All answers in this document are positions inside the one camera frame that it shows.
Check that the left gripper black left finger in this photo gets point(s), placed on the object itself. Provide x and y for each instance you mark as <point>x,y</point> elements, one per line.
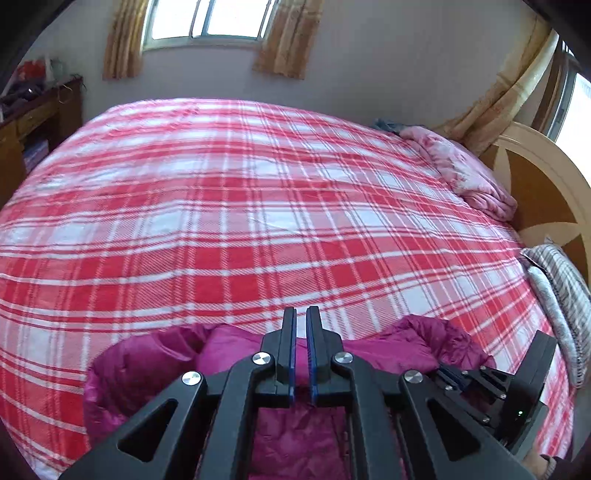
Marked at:
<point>201,426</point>

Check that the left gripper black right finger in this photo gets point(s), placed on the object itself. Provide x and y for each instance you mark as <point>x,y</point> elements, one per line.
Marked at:
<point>401,426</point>

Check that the magenta quilted down jacket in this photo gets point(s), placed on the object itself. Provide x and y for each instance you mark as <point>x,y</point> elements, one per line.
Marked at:
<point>301,442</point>

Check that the person's right hand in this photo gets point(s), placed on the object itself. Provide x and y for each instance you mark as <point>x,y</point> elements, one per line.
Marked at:
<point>540,466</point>

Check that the grey floral pillow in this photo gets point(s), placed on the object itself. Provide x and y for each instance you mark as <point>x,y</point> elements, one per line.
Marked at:
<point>562,332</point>

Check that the black white striped pillow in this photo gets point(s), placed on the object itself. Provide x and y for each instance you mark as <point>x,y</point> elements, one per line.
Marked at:
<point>570,289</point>

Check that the cream wooden headboard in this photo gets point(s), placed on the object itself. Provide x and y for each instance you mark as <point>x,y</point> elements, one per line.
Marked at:
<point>552,194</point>

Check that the red white plaid bedsheet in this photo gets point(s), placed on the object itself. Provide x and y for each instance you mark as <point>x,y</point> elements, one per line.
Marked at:
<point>171,212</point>

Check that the pink folded quilt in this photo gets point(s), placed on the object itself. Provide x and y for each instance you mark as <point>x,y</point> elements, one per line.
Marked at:
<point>466,174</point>

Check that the yellow curtain beside headboard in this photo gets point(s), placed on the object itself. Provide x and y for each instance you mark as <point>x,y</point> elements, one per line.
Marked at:
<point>480,126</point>

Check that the window behind headboard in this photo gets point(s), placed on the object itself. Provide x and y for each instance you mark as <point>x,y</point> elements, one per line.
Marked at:
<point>564,111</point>

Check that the brown wooden desk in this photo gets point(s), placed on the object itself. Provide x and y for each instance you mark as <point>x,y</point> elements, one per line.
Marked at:
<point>35,128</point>

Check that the yellow curtain left of side window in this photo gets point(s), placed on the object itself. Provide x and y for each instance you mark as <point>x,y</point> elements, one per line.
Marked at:
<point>123,50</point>

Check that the yellow curtain of side window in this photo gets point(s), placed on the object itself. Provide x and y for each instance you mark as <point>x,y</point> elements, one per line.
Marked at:
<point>123,50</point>
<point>290,37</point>

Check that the yellow curtain right of side window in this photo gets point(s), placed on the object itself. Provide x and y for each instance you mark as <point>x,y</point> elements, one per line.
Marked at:
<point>290,37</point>

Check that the clutter pile on desk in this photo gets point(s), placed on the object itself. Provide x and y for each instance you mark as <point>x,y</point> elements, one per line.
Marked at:
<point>31,81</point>

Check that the side aluminium window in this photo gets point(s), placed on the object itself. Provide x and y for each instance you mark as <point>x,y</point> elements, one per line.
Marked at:
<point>224,23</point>

